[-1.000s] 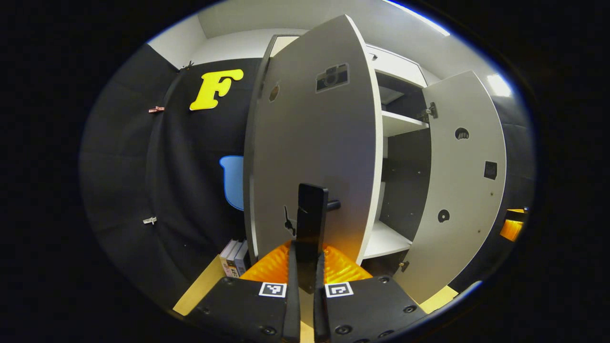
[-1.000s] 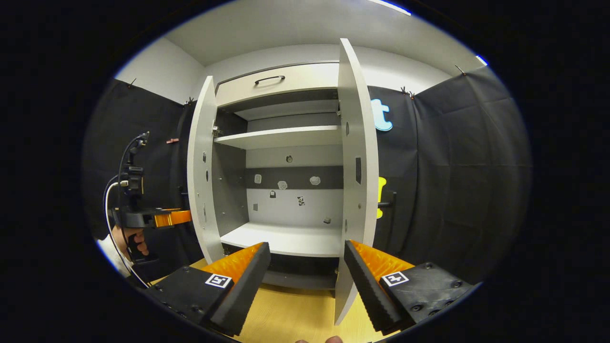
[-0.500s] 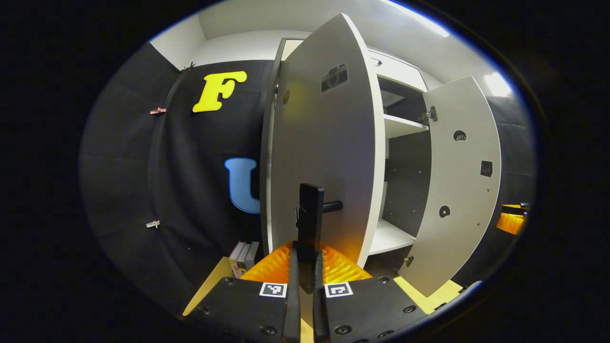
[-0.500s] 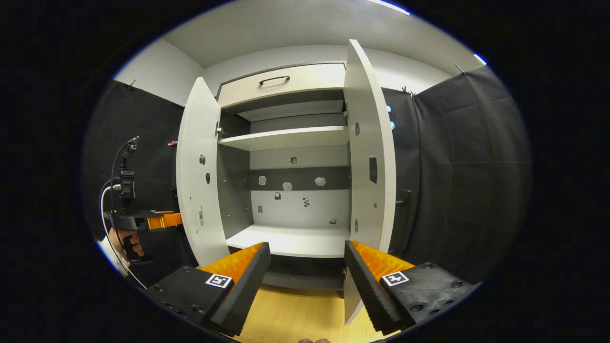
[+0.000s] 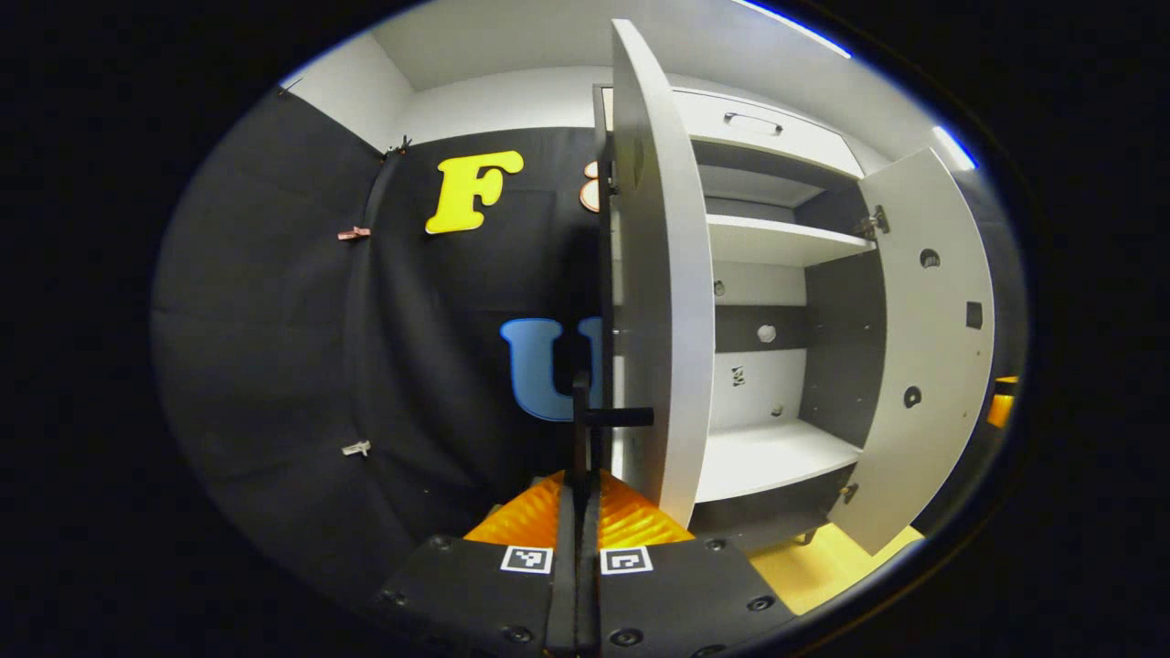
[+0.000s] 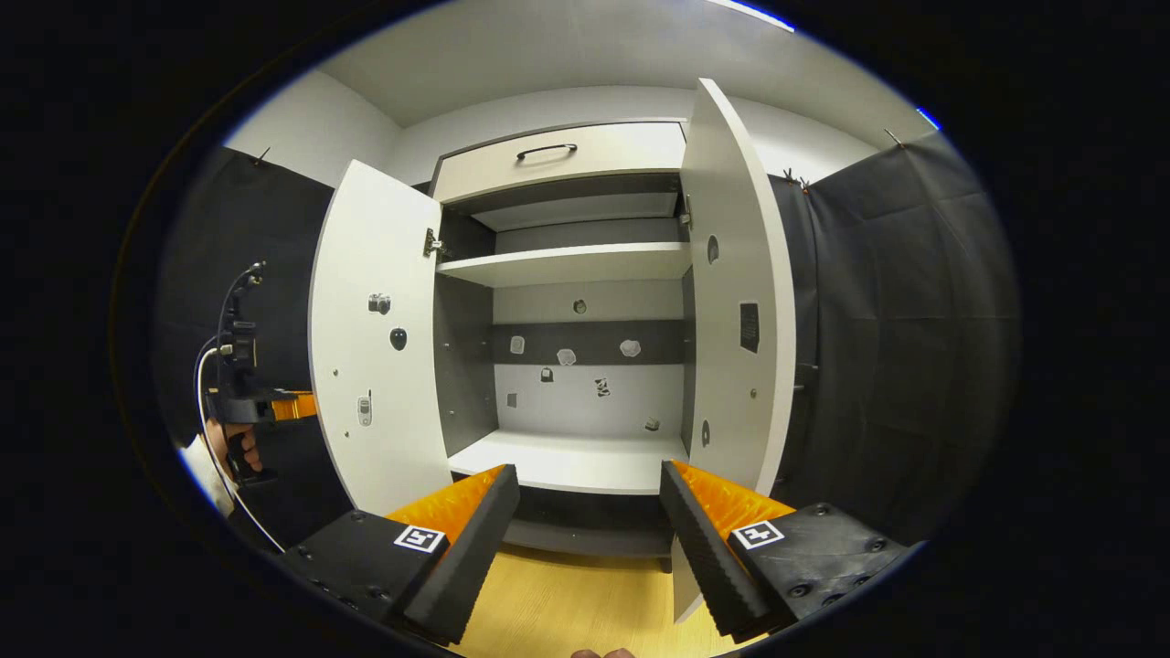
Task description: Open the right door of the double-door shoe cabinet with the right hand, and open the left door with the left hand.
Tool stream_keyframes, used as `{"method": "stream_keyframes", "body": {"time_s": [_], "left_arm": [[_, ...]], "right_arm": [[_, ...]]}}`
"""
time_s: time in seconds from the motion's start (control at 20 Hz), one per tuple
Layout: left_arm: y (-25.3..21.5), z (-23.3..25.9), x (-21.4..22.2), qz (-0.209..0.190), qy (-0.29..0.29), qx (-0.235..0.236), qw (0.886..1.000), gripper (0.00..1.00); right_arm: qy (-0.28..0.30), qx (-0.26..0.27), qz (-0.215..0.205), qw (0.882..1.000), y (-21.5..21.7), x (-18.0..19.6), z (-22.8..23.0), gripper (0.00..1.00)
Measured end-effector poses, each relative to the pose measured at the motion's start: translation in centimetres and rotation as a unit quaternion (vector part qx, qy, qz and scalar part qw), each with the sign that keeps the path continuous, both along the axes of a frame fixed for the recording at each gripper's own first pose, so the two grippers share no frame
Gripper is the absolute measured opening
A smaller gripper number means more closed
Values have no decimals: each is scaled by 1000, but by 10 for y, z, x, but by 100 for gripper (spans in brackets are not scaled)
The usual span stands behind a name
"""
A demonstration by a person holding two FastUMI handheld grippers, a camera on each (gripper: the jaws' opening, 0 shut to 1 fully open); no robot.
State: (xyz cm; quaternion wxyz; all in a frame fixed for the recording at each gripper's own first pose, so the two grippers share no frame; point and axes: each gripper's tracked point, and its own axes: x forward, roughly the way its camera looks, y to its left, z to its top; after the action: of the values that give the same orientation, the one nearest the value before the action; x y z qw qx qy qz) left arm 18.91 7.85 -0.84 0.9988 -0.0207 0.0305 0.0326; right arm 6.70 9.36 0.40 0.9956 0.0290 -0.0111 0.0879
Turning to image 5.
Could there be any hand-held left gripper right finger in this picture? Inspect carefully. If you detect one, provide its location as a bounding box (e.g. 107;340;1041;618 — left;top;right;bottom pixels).
578;469;798;657

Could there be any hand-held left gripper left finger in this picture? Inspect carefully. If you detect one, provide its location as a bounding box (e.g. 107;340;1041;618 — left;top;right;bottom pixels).
373;469;580;657

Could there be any white cabinet door headphone sticker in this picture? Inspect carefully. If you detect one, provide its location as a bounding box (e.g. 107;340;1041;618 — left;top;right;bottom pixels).
825;146;997;558

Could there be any double-door shoe cabinet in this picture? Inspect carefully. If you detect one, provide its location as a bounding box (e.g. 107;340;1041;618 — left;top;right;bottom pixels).
592;84;889;549

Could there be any black bar door handle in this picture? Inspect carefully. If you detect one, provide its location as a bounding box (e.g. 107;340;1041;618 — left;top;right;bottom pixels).
569;370;656;490

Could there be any white cabinet door camera sticker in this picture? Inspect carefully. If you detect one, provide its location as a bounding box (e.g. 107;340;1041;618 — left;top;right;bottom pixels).
599;18;717;529

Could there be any white cabinet shelf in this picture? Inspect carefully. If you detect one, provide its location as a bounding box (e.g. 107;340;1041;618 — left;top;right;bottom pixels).
693;418;865;504
707;214;878;269

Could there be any white cabinet drawer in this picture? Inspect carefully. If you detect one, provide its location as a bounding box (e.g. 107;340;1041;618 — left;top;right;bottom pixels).
672;87;867;180

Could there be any black backdrop cloth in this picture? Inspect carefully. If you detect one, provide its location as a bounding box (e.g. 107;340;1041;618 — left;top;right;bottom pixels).
151;87;1029;604

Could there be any black drawer handle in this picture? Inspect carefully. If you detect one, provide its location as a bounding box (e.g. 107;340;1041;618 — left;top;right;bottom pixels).
723;111;785;137

